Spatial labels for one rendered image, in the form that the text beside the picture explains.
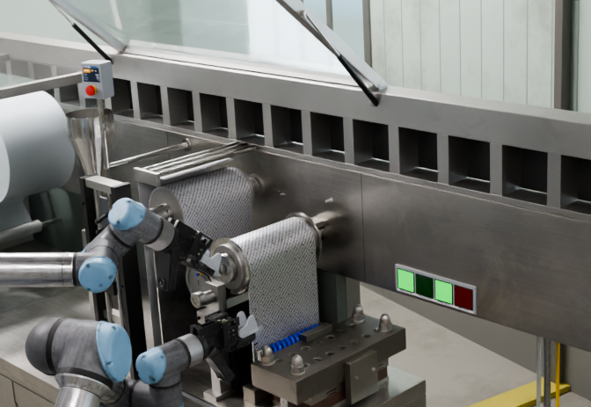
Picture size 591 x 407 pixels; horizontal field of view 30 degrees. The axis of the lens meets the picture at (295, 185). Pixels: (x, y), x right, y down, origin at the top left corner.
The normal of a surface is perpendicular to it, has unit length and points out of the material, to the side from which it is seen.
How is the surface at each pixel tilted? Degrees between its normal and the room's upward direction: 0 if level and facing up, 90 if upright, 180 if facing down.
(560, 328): 90
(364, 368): 90
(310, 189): 90
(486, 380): 0
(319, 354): 0
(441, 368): 0
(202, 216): 92
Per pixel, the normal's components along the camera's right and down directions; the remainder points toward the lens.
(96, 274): 0.04, 0.29
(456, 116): -0.72, 0.24
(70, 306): -0.05, -0.96
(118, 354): 0.96, -0.07
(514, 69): -0.85, 0.19
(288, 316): 0.70, 0.17
